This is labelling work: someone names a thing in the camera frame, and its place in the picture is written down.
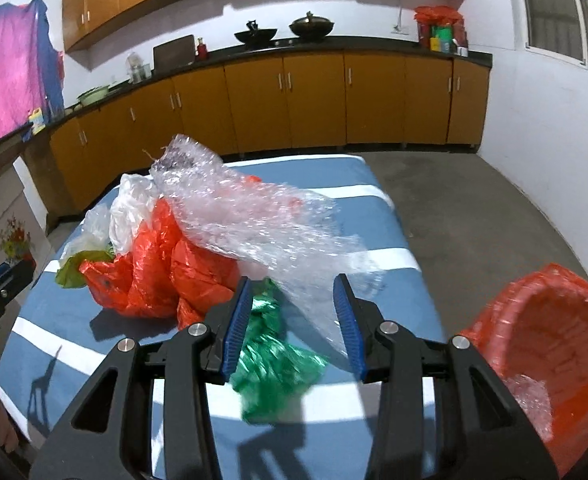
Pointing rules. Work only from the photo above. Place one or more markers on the clear glass jar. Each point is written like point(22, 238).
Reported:
point(136, 69)

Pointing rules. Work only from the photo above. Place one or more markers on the wooden lower kitchen cabinets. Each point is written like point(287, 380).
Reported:
point(314, 105)

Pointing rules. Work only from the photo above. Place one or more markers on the dark wooden cutting board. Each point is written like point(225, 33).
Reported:
point(174, 54)

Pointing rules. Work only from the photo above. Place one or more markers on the black kitchen countertop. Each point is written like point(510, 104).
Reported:
point(374, 43)

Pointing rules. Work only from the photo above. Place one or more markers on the yellow-green plastic bag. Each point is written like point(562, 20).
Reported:
point(71, 267)

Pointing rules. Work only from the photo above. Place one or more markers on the small clear bubble wrap piece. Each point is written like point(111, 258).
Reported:
point(529, 400)

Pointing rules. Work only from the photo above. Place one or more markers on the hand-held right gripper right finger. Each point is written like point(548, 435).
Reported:
point(348, 320)

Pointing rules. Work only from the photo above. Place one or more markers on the shiny green plastic bag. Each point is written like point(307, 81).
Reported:
point(269, 365)

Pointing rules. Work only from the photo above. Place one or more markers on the black open wok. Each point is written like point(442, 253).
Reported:
point(255, 36)

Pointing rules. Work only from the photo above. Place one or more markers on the pink and blue hanging cloth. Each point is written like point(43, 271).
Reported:
point(9, 70)

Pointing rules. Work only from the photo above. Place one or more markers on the red bottle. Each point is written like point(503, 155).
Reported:
point(202, 51)

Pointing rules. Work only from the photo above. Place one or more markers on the white cup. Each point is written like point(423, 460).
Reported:
point(462, 52)

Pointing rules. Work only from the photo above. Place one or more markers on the red bin with orange liner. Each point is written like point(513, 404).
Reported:
point(549, 320)

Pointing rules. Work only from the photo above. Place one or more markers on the orange bag over containers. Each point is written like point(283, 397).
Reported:
point(436, 14)

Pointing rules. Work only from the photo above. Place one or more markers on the white plastic bag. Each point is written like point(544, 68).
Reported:
point(129, 205)

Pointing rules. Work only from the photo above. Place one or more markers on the clear bubble wrap sheet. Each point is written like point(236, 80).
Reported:
point(254, 220)

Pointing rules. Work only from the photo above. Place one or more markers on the person's left hand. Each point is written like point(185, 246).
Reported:
point(1, 425)

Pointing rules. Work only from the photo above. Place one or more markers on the blue white striped table cloth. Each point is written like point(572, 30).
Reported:
point(384, 225)

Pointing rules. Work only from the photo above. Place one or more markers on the black wok with lid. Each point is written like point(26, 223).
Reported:
point(311, 27)

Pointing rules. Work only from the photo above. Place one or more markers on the light green basin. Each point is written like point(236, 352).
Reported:
point(93, 96)

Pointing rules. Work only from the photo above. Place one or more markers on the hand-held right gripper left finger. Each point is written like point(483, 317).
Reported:
point(238, 320)

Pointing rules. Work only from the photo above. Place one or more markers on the white cabinet with flower print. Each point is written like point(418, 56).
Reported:
point(4, 210)

